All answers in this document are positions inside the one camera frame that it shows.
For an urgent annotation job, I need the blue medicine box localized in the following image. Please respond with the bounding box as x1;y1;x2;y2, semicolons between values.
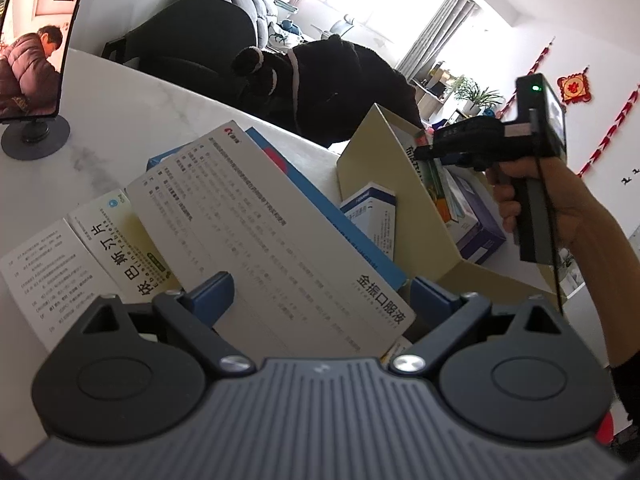
146;146;187;173
244;126;407;292

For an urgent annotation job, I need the black phone stand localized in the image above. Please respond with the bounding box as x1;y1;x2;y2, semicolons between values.
0;112;72;162

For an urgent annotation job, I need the grey curtain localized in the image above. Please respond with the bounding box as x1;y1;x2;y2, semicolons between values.
394;0;473;83

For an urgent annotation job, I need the red hanging string decoration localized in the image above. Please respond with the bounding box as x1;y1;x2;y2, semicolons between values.
576;94;640;177
519;36;557;93

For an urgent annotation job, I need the dark padded dining chair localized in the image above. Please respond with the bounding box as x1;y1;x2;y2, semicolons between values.
101;0;257;83

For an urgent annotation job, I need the purple medicine box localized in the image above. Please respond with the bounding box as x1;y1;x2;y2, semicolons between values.
454;165;507;267

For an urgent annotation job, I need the person's right hand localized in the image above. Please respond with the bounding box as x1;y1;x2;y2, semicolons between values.
486;159;609;251

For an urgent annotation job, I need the grey sofa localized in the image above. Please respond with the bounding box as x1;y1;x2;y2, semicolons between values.
180;0;281;46

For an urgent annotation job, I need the smartphone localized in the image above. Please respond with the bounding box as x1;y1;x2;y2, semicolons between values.
0;0;97;123

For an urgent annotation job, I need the teal white medicine box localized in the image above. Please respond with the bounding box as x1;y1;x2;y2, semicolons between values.
399;129;437;203

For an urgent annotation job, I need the plain white medicine box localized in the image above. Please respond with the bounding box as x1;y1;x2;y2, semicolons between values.
444;167;478;223

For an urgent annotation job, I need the white narrow medicine box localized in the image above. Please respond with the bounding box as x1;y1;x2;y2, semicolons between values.
0;216;112;355

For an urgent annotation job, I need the wooden shelf desk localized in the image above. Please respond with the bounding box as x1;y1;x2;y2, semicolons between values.
412;62;468;123

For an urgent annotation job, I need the person's right forearm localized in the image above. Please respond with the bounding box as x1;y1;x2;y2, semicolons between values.
555;210;640;438

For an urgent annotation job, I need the large white yellow-ended box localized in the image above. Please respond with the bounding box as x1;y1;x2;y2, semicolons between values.
124;119;417;361

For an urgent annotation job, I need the green white medicine box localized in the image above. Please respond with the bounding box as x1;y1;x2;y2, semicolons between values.
66;189;185;307

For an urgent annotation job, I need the white blue-striped medicine box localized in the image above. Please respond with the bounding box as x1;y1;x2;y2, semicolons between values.
339;181;399;262

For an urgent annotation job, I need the potted green plant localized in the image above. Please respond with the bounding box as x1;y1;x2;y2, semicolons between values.
450;76;506;117

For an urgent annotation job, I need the white office chair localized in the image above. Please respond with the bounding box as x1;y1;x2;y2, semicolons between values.
327;14;363;38

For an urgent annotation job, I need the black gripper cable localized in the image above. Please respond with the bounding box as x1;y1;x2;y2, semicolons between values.
539;165;566;318

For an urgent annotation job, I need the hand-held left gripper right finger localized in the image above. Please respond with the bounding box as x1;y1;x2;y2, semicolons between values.
389;275;563;377

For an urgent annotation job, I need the beige cardboard storage box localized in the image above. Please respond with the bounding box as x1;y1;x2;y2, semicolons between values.
335;103;568;308

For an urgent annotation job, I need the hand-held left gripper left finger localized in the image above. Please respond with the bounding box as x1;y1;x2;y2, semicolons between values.
81;271;253;377

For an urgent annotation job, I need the black fleece coat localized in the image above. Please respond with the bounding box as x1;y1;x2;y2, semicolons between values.
231;35;425;148

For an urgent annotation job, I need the white marble desktop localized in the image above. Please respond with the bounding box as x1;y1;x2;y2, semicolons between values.
0;47;588;361

